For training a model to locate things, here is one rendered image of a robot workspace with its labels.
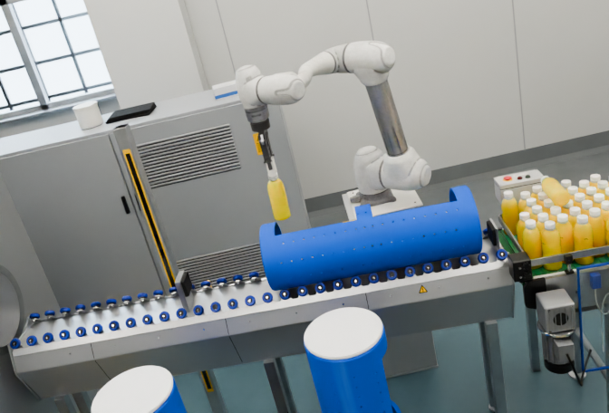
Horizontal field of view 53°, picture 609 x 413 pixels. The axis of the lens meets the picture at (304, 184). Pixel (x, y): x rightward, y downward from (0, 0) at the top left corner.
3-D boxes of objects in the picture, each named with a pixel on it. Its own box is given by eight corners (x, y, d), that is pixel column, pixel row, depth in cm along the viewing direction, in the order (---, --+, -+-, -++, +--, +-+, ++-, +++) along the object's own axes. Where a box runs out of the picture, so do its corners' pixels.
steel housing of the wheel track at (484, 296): (57, 369, 301) (31, 312, 288) (499, 290, 283) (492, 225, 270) (33, 411, 275) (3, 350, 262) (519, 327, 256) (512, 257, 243)
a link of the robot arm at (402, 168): (400, 176, 307) (439, 179, 293) (384, 195, 297) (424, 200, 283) (354, 34, 268) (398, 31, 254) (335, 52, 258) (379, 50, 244)
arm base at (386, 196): (348, 196, 320) (346, 187, 317) (390, 186, 319) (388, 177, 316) (352, 211, 303) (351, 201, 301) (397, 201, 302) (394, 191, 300)
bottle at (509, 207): (506, 237, 271) (502, 200, 264) (502, 230, 277) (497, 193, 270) (522, 235, 270) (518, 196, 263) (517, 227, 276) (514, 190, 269)
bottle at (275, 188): (274, 223, 250) (264, 181, 243) (274, 216, 256) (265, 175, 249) (291, 219, 249) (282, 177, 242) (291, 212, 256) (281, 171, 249)
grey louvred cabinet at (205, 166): (52, 313, 484) (-25, 143, 429) (317, 254, 479) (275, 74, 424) (27, 356, 434) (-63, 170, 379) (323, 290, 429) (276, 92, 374)
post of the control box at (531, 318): (530, 367, 320) (514, 196, 282) (537, 365, 320) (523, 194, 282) (533, 371, 317) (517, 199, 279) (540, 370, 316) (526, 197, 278)
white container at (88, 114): (83, 124, 410) (76, 104, 404) (106, 120, 409) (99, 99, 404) (77, 131, 395) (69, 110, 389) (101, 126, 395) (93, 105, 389)
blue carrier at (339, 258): (276, 269, 279) (261, 214, 268) (468, 234, 271) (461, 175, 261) (273, 304, 252) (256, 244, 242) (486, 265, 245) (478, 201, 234)
